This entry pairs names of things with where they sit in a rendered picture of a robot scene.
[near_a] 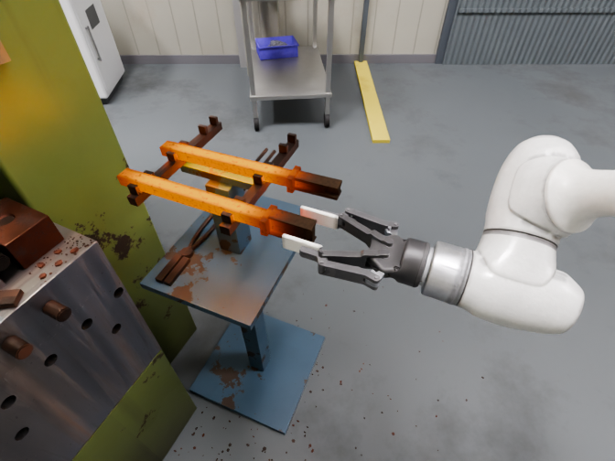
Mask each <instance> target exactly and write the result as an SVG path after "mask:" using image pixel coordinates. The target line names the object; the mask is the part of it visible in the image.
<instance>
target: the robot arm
mask: <svg viewBox="0 0 615 461"><path fill-rule="evenodd" d="M300 215H301V216H304V217H308V218H311V219H313V220H317V223H316V224H318V225H322V226H325V227H328V228H332V229H334V230H336V229H337V228H338V229H340V228H342V229H344V230H345V231H346V232H348V233H349V234H351V235H353V236H354V237H356V238H357V239H359V240H361V241H363V242H364V243H366V245H367V246H368V247H369V249H368V250H362V251H360V252H353V251H327V250H322V245H319V244H316V243H314V242H311V241H305V240H302V239H299V238H297V237H294V236H290V235H287V234H283V235H282V242H283V248H285V249H288V250H291V251H294V252H299V255H300V256H301V257H303V258H306V259H309V260H312V261H315V262H317V263H318V273H319V274H322V275H326V276H330V277H334V278H338V279H341V280H346V281H350V282H354V283H357V284H363V285H365V286H367V287H369V288H371V289H372V290H377V289H378V286H379V283H380V282H381V281H382V279H383V278H388V277H389V278H394V279H395V280H396V282H397V283H400V284H406V285H409V286H412V287H414V288H416V287H418V286H419V285H421V294H422V295H425V296H428V297H431V298H434V299H436V300H439V301H442V302H445V303H448V304H449V305H454V306H458V307H460V308H462V309H464V310H466V311H468V312H469V313H471V314H472V315H474V316H475V317H478V318H480V319H482V320H485V321H487V322H490V323H492V324H495V325H498V326H502V327H508V328H511V329H519V330H524V331H529V332H534V333H541V334H551V335H556V334H562V333H565V332H567V331H568V330H569V329H570V328H571V327H572V326H574V325H575V323H576V322H577V319H578V317H579V316H580V313H581V311H582V308H583V305H584V301H585V296H584V292H583V290H582V289H581V287H580V286H579V285H578V284H577V283H576V282H575V281H574V280H573V279H572V278H571V277H570V276H569V275H568V274H566V273H564V272H561V271H558V270H557V269H556V252H557V248H558V244H559V242H560V240H561V238H567V237H568V236H570V235H571V234H573V233H577V232H581V231H584V230H586V229H587V228H589V227H590V226H591V224H592V223H593V222H594V220H595V219H597V218H601V217H615V170H595V169H591V167H590V166H589V165H588V164H586V163H585V162H583V161H581V159H580V155H579V154H578V152H577V150H576V148H575V147H574V146H573V145H572V144H571V143H569V142H568V141H567V140H565V139H562V138H560V137H557V136H553V135H539V136H535V137H532V138H530V139H528V140H525V141H523V142H521V143H519V144H518V145H517V146H516V147H515V148H514V149H513V150H512V151H511V153H510V154H509V155H508V156H507V158H506V159H505V161H504V162H503V164H502V167H501V169H500V171H499V173H498V176H497V177H496V180H495V183H494V186H493V189H492V192H491V196H490V199H489V203H488V207H487V211H486V217H485V225H484V230H483V233H482V236H481V239H480V243H479V245H478V247H477V249H476V251H472V250H469V249H468V248H461V247H458V246H455V245H452V244H448V243H445V242H442V241H437V242H436V243H435V245H434V247H433V248H431V247H430V244H429V242H425V241H420V240H417V239H414V238H409V239H407V240H404V239H402V238H401V237H400V236H398V235H397V232H398V228H399V223H398V222H393V221H386V220H381V219H378V218H376V217H374V216H371V215H368V214H366V213H363V212H360V211H358V210H356V209H351V208H346V209H345V211H344V212H342V213H340V214H338V213H334V212H331V211H327V210H322V211H321V210H317V209H312V208H309V207H305V206H301V207H300ZM384 235H385V236H384ZM366 261H367V262H366ZM355 266H359V267H355ZM360 267H361V268H360ZM366 269H373V270H371V271H369V270H366Z"/></svg>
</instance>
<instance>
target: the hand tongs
mask: <svg viewBox="0 0 615 461"><path fill-rule="evenodd" d="M267 151H268V148H266V149H265V150H264V151H263V152H262V153H261V154H260V155H259V156H258V157H257V158H256V160H255V161H257V162H259V161H260V160H261V158H262V157H263V156H264V155H265V153H266V152H267ZM275 153H276V150H273V152H272V153H271V154H270V155H269V156H268V157H267V158H266V159H265V161H268V162H269V160H270V159H271V158H272V157H273V155H274V154H275ZM212 218H213V217H212V213H211V214H210V215H209V217H208V218H207V219H205V221H204V222H203V223H202V224H201V225H200V227H199V228H198V230H197V231H196V233H195V234H194V236H193V238H192V239H191V241H190V243H189V246H188V247H185V248H183V249H182V250H181V251H180V255H178V254H175V255H174V256H173V258H172V259H171V260H170V261H169V262H168V264H167V265H166V266H165V267H164V269H163V270H162V271H161V272H160V273H159V274H158V276H157V277H156V278H155V279H156V281H157V282H160V283H161V284H162V283H164V284H166V285H169V286H171V285H172V284H173V283H174V282H175V281H176V280H177V278H178V277H179V275H180V274H181V273H182V272H183V270H184V269H185V268H186V267H187V265H188V264H189V263H190V257H192V256H193V254H194V251H193V250H195V249H196V248H197V247H198V246H199V245H200V244H202V243H203V242H204V241H205V240H206V239H207V238H208V237H209V236H210V234H211V233H212V232H213V231H214V230H215V229H216V228H215V224H214V223H213V225H212V226H211V227H210V228H209V230H208V231H207V232H206V233H205V234H204V235H203V236H202V237H201V238H200V239H199V240H198V241H196V239H197V238H198V237H199V235H200V233H201V232H202V231H203V229H204V228H205V227H206V226H207V224H208V223H209V222H210V220H211V219H212ZM195 241H196V242H195Z"/></svg>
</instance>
